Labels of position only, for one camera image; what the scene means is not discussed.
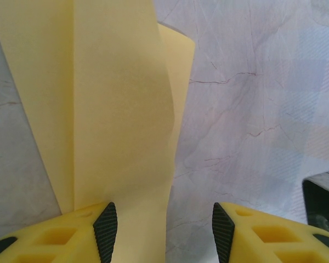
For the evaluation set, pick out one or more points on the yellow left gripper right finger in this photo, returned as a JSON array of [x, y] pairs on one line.
[[268, 241]]

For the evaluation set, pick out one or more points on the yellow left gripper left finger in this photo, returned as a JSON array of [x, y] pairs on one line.
[[57, 241]]

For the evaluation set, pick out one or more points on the yellow square paper sheet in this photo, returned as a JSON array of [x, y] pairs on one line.
[[112, 109]]

